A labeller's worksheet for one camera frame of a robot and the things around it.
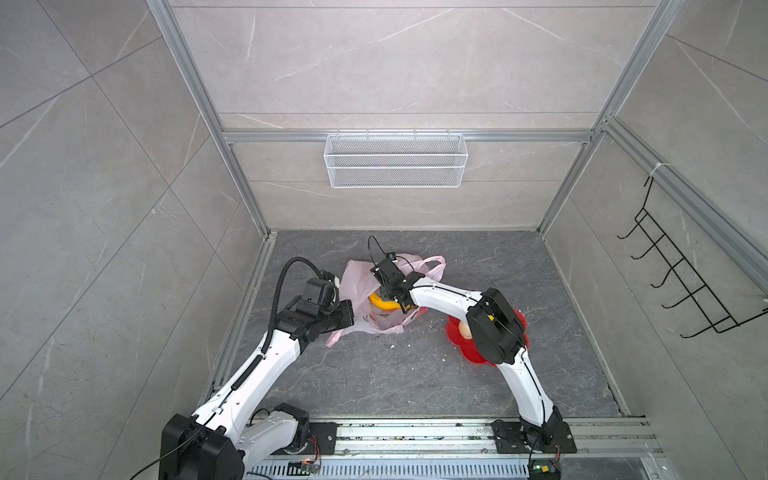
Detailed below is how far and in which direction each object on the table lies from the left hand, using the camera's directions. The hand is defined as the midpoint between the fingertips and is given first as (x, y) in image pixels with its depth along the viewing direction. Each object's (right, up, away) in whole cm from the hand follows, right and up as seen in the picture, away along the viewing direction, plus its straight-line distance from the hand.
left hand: (353, 306), depth 81 cm
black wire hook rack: (+77, +2, -21) cm, 80 cm away
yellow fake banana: (+9, -2, +14) cm, 17 cm away
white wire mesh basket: (+12, +46, +20) cm, 52 cm away
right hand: (+11, +4, +19) cm, 22 cm away
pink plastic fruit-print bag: (+1, +5, +7) cm, 9 cm away
